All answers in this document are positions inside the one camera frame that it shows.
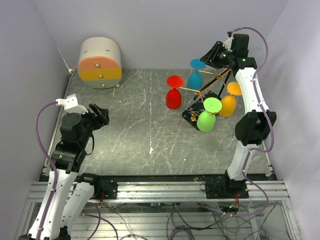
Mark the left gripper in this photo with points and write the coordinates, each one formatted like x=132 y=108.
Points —
x=99 y=120

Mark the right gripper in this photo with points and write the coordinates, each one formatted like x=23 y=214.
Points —
x=212 y=56

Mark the blue wine glass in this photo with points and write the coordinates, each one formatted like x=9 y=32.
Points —
x=195 y=80

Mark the orange wine glass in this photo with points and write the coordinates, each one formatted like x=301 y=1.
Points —
x=229 y=102

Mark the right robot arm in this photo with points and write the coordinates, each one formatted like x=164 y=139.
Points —
x=256 y=124

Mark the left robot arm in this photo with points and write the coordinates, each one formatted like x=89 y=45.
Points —
x=67 y=193

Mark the red wine glass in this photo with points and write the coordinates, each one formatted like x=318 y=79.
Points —
x=173 y=98

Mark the gold wine glass rack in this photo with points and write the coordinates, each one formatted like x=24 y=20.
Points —
x=192 y=113

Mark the green wine glass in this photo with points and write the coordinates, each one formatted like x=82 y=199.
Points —
x=207 y=118

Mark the round three-drawer cabinet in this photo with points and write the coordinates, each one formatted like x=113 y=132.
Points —
x=99 y=64

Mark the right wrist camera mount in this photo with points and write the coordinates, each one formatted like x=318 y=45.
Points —
x=229 y=43

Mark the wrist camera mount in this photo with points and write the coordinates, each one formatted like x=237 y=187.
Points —
x=229 y=43
x=71 y=105

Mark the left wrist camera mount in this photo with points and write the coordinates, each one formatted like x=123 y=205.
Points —
x=71 y=105

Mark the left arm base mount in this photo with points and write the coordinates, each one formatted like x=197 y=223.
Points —
x=105 y=188

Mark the aluminium rail frame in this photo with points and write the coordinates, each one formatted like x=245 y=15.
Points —
x=177 y=191

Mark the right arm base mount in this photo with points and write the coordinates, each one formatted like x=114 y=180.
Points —
x=222 y=187

